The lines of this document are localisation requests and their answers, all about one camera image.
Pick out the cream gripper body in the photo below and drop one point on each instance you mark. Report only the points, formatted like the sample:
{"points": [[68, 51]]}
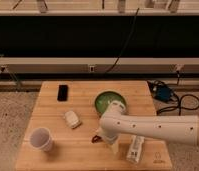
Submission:
{"points": [[113, 144]]}

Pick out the red chili pepper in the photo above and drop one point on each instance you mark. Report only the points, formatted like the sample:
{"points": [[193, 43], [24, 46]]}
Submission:
{"points": [[96, 139]]}

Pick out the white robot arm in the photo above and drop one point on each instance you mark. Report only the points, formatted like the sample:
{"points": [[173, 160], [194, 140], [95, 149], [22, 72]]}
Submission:
{"points": [[180, 129]]}

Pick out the white sponge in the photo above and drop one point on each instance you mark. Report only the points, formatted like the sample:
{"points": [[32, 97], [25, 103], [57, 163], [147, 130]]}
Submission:
{"points": [[72, 119]]}

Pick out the white plastic bottle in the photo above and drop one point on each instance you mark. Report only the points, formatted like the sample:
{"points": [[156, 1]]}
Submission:
{"points": [[135, 149]]}

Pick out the green bowl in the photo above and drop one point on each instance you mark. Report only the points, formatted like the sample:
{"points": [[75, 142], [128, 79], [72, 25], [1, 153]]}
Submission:
{"points": [[103, 100]]}

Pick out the wooden table board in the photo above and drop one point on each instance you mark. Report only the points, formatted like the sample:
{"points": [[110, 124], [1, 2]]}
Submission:
{"points": [[72, 148]]}

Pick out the black phone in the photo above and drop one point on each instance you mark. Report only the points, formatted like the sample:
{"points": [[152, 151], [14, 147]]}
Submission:
{"points": [[62, 93]]}

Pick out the blue power box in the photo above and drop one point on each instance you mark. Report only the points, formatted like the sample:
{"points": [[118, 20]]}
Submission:
{"points": [[162, 93]]}

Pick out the white paper cup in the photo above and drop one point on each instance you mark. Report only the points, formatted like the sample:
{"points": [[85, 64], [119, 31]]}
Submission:
{"points": [[41, 139]]}

